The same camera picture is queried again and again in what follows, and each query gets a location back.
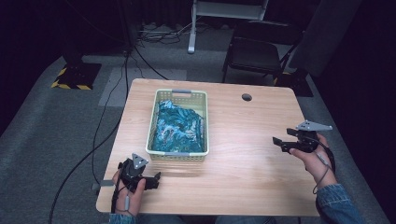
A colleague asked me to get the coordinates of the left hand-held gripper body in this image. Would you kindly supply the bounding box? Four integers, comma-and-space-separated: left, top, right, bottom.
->
118, 152, 149, 193

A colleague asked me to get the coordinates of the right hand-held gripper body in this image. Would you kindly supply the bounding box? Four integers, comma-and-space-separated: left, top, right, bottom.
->
281, 119, 333, 154

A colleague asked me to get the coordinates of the teal patterned cloth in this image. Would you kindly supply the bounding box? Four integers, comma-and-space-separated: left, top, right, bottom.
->
150, 99, 206, 153

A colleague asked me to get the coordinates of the light green plastic basket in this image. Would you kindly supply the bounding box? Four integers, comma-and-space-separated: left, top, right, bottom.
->
145, 89, 210, 162

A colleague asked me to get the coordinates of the person's left hand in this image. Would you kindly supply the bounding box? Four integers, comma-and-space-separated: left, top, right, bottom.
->
111, 170, 147, 217

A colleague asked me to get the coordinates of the person's right hand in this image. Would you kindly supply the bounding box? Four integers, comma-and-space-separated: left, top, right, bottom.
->
289, 133, 339, 189

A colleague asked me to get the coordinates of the black folding chair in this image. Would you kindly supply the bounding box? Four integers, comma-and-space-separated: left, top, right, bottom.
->
221, 20, 305, 86

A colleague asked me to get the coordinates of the grey curtain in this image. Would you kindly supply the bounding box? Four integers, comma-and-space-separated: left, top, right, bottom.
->
287, 0, 364, 77

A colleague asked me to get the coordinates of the black base with hazard stripes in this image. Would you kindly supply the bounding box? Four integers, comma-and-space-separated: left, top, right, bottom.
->
50, 53, 103, 91

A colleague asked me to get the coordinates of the white metal stand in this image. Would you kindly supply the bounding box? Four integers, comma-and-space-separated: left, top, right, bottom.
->
187, 0, 270, 55

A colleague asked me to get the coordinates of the right hand-held gripper cable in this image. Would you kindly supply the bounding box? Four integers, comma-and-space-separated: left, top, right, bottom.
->
312, 138, 337, 196

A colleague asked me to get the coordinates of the hand-held gripper cable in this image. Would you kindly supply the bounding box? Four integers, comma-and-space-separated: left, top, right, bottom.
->
312, 138, 337, 196
110, 161, 132, 217

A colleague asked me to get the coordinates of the left hand-held gripper cable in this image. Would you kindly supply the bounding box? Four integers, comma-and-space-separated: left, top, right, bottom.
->
110, 161, 132, 217

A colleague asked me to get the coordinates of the grey table edge bracket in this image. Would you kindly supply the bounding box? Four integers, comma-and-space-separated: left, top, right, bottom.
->
91, 179, 117, 191

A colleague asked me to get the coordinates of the long black floor cable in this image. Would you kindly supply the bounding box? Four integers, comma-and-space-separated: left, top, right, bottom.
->
48, 50, 129, 224

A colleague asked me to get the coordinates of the thin black floor cable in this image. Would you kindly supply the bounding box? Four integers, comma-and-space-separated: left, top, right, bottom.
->
91, 63, 127, 185

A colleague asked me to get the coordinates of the tangle of floor cables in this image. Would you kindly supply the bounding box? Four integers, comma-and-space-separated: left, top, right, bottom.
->
135, 21, 195, 46

